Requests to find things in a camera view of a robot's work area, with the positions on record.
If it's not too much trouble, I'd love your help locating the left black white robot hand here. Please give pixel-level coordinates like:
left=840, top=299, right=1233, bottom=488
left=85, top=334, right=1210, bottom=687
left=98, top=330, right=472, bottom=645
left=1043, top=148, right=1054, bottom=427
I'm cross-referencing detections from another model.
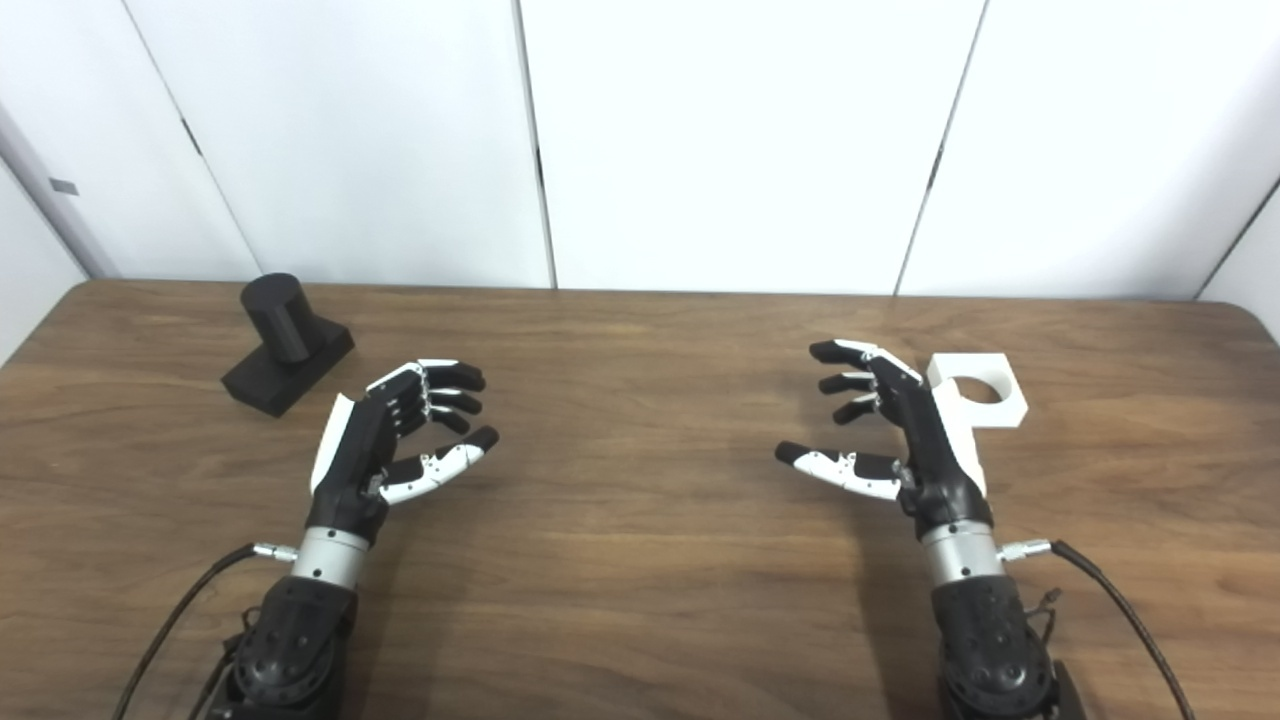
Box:
left=305, top=358, right=500, bottom=547

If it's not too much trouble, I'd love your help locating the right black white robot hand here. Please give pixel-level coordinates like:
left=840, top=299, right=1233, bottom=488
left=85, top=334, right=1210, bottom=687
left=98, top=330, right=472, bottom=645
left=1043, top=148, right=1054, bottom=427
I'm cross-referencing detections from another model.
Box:
left=775, top=339, right=996, bottom=542

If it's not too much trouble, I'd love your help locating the white square piece with hole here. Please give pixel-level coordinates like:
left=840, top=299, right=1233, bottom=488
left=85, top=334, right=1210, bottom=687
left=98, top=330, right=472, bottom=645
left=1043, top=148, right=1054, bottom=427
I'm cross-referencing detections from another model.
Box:
left=925, top=353, right=1029, bottom=431

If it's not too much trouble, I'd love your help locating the black peg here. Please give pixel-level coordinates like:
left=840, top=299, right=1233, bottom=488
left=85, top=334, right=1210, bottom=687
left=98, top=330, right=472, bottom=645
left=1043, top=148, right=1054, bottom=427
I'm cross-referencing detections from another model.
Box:
left=221, top=273, right=356, bottom=418

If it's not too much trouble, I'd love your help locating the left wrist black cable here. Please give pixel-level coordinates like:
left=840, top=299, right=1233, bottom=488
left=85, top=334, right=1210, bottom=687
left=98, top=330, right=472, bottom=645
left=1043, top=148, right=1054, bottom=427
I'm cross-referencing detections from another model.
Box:
left=112, top=541, right=299, bottom=720

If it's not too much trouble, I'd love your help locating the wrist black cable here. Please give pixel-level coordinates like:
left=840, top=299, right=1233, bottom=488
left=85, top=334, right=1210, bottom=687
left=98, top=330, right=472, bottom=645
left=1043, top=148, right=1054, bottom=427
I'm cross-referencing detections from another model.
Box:
left=112, top=541, right=299, bottom=720
left=997, top=539, right=1197, bottom=720

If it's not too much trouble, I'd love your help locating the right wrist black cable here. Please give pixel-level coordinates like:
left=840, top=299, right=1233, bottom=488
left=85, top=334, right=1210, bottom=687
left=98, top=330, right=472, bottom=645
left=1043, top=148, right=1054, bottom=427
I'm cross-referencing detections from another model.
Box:
left=997, top=539, right=1197, bottom=720

